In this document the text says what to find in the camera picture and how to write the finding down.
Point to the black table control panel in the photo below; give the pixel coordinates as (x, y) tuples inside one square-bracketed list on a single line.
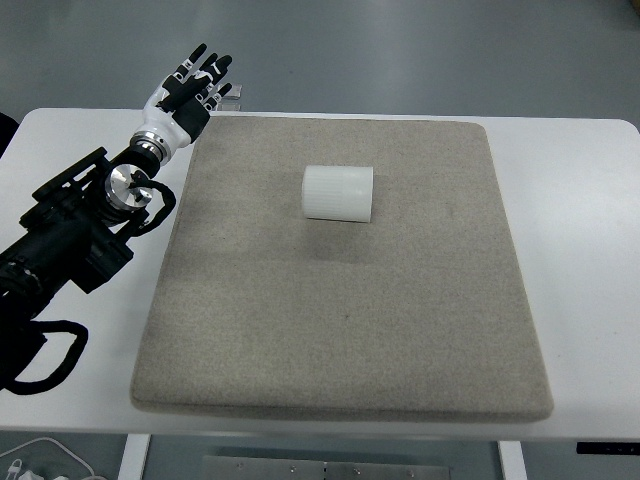
[(608, 448)]

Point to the white table leg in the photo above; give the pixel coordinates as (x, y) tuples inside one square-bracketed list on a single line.
[(512, 460), (134, 457)]

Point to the white ribbed cup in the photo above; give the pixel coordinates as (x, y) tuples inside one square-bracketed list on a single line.
[(338, 193)]

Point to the clear plastic clip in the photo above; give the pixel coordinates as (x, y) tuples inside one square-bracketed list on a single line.
[(232, 99)]

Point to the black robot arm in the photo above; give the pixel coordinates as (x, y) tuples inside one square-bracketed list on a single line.
[(84, 217)]

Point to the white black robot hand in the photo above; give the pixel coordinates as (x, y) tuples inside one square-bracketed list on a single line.
[(179, 128)]

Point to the white table leg right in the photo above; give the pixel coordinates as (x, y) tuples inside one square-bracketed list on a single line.
[(512, 460)]

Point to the beige felt mat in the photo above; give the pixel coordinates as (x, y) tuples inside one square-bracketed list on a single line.
[(419, 315)]

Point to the white table leg left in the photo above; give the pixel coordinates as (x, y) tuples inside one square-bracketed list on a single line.
[(134, 457)]

